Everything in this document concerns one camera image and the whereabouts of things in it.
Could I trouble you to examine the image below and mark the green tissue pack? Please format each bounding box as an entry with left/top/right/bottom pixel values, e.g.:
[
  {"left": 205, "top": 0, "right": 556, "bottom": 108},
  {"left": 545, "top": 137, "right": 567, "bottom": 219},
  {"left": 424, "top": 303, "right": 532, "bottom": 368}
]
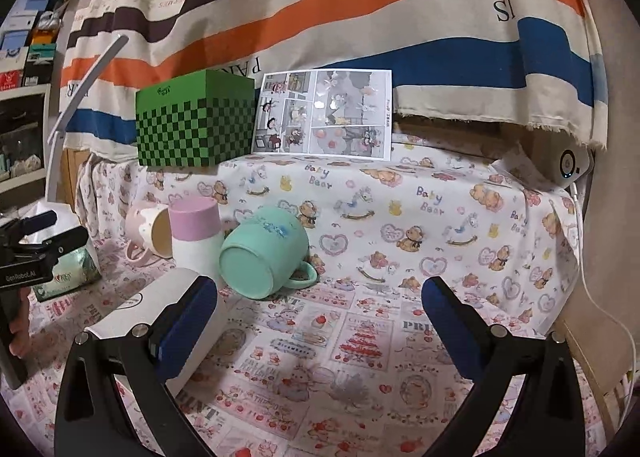
[{"left": 34, "top": 245, "right": 101, "bottom": 302}]

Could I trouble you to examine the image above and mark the mint green mug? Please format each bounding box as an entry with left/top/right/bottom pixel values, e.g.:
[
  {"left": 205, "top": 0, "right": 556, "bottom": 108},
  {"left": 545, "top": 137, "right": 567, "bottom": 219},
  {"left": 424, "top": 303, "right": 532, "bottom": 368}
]
[{"left": 219, "top": 206, "right": 318, "bottom": 300}]

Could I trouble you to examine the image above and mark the pink drip-glaze mug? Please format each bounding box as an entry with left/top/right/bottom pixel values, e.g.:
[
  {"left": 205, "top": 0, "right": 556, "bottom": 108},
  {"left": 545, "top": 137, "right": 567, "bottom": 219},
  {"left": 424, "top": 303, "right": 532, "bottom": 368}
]
[{"left": 125, "top": 200, "right": 172, "bottom": 266}]

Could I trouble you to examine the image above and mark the pink and white cup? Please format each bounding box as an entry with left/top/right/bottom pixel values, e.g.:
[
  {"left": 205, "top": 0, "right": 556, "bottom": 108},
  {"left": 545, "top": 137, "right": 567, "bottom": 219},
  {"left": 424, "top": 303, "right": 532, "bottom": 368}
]
[{"left": 168, "top": 196, "right": 224, "bottom": 284}]

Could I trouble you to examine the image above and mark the baby bear print cloth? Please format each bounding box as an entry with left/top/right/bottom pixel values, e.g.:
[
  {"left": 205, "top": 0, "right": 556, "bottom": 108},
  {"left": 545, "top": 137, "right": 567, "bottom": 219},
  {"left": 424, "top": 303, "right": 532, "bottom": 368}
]
[{"left": 1, "top": 145, "right": 582, "bottom": 456}]

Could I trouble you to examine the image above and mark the white ceramic cup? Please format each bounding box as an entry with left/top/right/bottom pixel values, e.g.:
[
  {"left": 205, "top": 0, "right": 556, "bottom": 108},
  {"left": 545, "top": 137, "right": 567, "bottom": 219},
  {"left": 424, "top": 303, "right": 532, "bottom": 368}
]
[{"left": 86, "top": 267, "right": 228, "bottom": 396}]

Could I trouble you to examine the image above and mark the green checkered box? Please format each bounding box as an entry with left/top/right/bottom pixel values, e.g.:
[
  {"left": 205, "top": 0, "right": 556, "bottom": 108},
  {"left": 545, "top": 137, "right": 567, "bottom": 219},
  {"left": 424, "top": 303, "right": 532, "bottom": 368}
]
[{"left": 136, "top": 68, "right": 256, "bottom": 168}]

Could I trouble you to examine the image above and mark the white cable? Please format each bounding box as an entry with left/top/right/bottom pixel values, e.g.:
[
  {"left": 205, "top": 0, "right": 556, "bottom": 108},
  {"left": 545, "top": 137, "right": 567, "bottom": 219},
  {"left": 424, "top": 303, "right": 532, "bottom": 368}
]
[{"left": 574, "top": 181, "right": 639, "bottom": 418}]

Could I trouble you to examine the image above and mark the comic sticker sheet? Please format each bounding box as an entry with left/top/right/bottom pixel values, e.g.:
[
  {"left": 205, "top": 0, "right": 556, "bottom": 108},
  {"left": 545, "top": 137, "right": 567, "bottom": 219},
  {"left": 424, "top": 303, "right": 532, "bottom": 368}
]
[{"left": 252, "top": 69, "right": 393, "bottom": 160}]

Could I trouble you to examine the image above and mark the white round camera device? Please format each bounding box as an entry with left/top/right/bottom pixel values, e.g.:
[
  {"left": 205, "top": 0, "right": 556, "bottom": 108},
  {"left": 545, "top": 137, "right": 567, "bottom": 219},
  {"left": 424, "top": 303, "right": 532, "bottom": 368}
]
[{"left": 552, "top": 146, "right": 593, "bottom": 188}]

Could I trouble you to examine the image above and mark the white shelf unit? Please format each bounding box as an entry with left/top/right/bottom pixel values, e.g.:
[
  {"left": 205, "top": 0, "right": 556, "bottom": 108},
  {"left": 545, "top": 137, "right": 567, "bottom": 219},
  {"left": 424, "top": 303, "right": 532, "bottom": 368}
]
[{"left": 1, "top": 0, "right": 70, "bottom": 216}]

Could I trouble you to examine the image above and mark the striped Paris blanket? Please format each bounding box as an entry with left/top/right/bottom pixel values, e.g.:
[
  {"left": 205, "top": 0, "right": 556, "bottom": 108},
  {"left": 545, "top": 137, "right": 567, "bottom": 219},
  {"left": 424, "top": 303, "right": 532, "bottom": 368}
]
[{"left": 60, "top": 0, "right": 608, "bottom": 160}]

